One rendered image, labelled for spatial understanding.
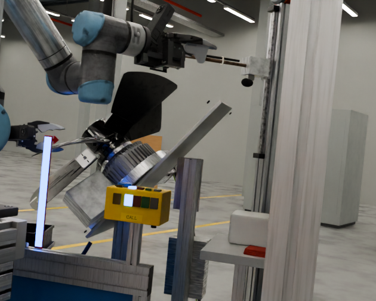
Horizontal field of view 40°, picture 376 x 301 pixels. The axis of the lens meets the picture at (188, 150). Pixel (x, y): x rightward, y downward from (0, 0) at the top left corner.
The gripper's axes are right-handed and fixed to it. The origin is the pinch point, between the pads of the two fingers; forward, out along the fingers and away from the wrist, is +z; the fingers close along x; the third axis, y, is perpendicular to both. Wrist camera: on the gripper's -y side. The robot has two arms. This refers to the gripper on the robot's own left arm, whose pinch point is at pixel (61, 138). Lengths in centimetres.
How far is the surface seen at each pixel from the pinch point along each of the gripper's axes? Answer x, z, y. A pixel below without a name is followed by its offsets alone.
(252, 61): -36, 71, -6
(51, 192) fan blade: 18.7, 0.1, 11.8
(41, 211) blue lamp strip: 23.4, -8.4, -22.1
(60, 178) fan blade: 13.6, 3.5, 14.3
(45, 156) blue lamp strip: 7.4, -8.6, -23.6
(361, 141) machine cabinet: -82, 611, 503
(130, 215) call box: 23, 11, -44
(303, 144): 11, -8, -143
